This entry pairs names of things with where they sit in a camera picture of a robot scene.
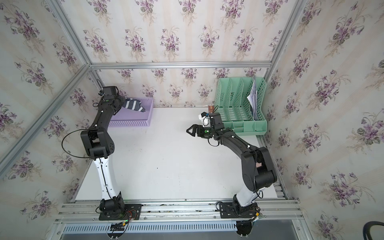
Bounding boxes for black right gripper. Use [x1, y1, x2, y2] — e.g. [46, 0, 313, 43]
[185, 124, 215, 138]

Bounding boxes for grey plaid pillowcase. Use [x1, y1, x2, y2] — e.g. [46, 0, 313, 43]
[122, 98, 146, 113]

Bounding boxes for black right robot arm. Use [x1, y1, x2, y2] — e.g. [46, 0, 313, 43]
[186, 125, 277, 208]

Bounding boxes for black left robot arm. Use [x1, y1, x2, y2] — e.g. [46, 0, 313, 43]
[81, 96, 125, 213]

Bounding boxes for purple perforated plastic basket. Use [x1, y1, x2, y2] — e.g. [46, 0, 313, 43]
[109, 98, 154, 128]

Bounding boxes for small brown box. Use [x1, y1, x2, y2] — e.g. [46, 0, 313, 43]
[208, 104, 215, 114]

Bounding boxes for green plastic file organizer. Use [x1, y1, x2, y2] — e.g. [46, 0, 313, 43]
[215, 77, 268, 136]

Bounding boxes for white papers in organizer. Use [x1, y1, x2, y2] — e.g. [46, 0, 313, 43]
[247, 77, 258, 121]

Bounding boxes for black chair part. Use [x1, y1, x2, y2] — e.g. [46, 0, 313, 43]
[362, 221, 384, 240]

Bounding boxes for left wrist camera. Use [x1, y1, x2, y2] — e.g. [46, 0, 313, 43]
[99, 86, 119, 99]

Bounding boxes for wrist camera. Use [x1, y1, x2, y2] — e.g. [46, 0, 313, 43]
[99, 86, 119, 99]
[208, 113, 225, 131]

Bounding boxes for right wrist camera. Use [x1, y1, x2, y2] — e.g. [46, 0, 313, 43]
[208, 113, 225, 131]

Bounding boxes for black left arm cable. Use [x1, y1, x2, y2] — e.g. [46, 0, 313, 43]
[61, 128, 91, 159]

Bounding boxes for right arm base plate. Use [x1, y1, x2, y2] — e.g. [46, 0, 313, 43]
[216, 202, 261, 219]

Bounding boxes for aluminium rail frame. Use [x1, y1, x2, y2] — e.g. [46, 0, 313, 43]
[46, 199, 313, 240]

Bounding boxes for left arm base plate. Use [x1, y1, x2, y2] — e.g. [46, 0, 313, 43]
[97, 204, 143, 221]

